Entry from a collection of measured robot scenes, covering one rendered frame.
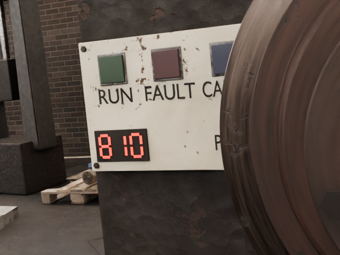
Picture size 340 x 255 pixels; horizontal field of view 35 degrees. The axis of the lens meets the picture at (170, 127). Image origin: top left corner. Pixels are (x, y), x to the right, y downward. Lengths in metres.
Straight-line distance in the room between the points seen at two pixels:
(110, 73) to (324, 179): 0.38
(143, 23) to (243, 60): 0.24
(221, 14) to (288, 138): 0.26
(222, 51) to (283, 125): 0.21
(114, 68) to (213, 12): 0.15
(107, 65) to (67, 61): 7.17
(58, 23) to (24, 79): 2.29
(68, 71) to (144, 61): 7.20
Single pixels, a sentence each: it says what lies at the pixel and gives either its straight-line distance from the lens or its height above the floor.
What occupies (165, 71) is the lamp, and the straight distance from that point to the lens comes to 0.69.
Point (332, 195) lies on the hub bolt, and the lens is 0.43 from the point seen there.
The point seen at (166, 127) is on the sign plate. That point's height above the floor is 1.12.
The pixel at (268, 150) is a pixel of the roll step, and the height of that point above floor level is 1.11.
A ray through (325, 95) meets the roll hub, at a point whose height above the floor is 1.16.
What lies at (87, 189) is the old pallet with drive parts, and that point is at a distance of 5.12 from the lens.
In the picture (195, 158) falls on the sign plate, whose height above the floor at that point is 1.08.
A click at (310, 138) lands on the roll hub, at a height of 1.13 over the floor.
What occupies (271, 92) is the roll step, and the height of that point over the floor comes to 1.16.
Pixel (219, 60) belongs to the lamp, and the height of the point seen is 1.20.
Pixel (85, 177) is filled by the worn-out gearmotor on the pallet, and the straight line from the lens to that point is 5.13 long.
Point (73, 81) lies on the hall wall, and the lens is 7.86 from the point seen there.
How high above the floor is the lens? 1.20
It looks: 6 degrees down
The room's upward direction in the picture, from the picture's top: 5 degrees counter-clockwise
